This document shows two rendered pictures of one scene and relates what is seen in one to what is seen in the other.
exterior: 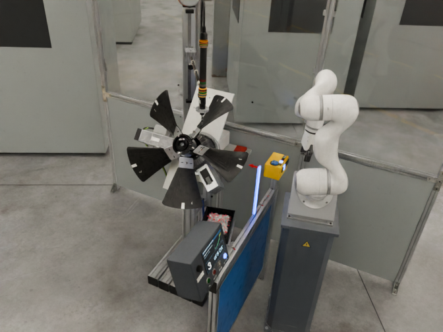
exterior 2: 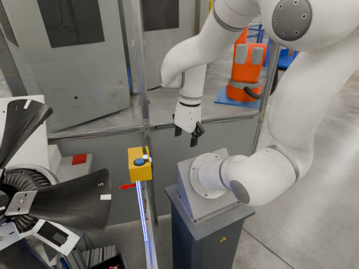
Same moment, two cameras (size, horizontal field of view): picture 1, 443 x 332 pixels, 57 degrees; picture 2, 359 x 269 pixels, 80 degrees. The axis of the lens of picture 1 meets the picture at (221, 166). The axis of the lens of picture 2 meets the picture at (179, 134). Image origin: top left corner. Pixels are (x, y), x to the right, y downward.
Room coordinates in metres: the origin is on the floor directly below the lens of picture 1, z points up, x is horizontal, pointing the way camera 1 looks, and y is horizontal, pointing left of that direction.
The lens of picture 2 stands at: (1.31, 0.00, 1.71)
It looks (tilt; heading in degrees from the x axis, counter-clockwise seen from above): 33 degrees down; 323
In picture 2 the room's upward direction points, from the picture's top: straight up
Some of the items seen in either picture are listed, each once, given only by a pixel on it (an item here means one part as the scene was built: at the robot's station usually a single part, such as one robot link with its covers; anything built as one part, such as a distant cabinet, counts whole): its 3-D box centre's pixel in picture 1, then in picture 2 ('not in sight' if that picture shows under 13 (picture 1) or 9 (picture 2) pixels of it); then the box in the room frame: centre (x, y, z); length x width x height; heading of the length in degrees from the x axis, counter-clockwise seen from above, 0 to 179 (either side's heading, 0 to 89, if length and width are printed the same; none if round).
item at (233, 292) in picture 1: (243, 275); not in sight; (1.71, -0.17, 0.45); 0.82 x 0.02 x 0.66; 156
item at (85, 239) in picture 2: (219, 199); (77, 217); (2.50, 0.00, 0.42); 0.04 x 0.04 x 0.83; 66
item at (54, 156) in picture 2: (215, 139); (41, 160); (2.55, 0.06, 0.92); 0.17 x 0.16 x 0.11; 156
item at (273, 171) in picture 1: (275, 166); (139, 164); (2.07, -0.33, 1.02); 0.16 x 0.10 x 0.11; 156
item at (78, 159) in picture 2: (240, 149); (79, 158); (2.51, -0.13, 0.87); 0.08 x 0.08 x 0.02; 70
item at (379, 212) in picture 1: (243, 183); (94, 188); (2.60, -0.18, 0.50); 2.59 x 0.03 x 0.91; 66
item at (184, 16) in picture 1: (188, 133); not in sight; (2.65, 0.26, 0.90); 0.08 x 0.06 x 1.80; 101
